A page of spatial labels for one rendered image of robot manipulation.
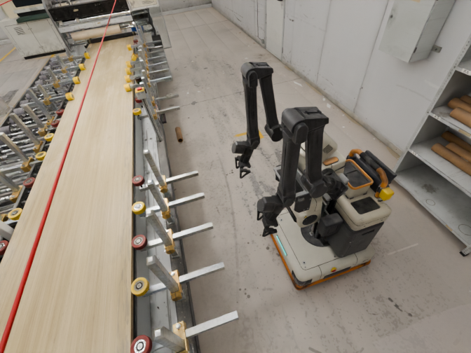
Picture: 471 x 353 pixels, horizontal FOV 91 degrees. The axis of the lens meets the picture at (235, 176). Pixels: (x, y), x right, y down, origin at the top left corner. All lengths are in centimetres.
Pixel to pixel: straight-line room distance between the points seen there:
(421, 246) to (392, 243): 23
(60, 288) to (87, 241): 25
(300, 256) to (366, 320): 64
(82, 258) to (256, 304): 129
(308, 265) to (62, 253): 158
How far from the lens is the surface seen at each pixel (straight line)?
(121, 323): 130
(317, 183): 101
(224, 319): 123
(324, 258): 197
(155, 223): 123
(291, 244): 198
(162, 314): 154
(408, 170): 306
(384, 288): 234
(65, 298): 150
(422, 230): 278
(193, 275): 133
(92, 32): 525
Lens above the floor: 203
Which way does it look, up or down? 46 degrees down
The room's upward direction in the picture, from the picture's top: 8 degrees counter-clockwise
